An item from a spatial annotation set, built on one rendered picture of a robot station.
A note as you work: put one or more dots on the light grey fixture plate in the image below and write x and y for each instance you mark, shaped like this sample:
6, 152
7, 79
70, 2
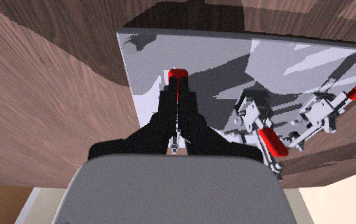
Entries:
222, 64

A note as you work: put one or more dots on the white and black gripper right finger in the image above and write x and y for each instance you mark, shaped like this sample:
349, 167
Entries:
199, 138

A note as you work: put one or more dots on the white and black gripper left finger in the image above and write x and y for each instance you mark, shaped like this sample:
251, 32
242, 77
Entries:
150, 138

